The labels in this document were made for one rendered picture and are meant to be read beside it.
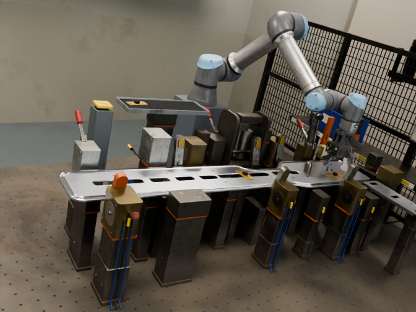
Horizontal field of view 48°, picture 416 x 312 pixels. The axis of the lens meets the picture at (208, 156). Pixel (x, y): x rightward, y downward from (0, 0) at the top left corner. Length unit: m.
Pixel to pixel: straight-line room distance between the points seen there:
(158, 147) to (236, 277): 0.56
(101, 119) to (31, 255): 0.54
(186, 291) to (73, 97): 3.49
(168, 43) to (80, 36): 1.01
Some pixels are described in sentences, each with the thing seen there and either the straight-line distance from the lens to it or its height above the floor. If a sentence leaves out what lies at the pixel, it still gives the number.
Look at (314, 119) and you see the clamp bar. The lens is 2.19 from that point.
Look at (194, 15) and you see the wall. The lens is 5.35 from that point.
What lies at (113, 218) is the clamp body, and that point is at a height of 1.00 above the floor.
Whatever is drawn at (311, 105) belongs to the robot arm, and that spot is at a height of 1.30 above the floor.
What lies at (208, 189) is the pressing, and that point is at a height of 1.00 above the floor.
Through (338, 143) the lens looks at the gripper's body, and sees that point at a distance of 2.03.
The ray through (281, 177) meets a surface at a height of 1.06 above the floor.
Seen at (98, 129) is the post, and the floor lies 1.07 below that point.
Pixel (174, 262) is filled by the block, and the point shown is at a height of 0.80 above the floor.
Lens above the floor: 1.70
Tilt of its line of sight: 21 degrees down
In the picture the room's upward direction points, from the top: 13 degrees clockwise
